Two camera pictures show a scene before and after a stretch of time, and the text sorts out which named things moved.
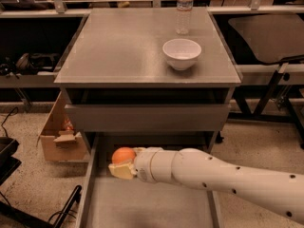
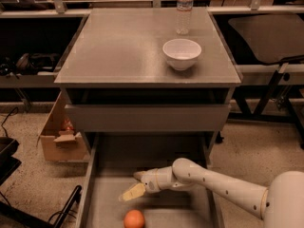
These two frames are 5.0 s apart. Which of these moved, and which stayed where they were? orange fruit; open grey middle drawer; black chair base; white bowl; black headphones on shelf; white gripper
Moved: white gripper; orange fruit
Stayed: white bowl; open grey middle drawer; black chair base; black headphones on shelf
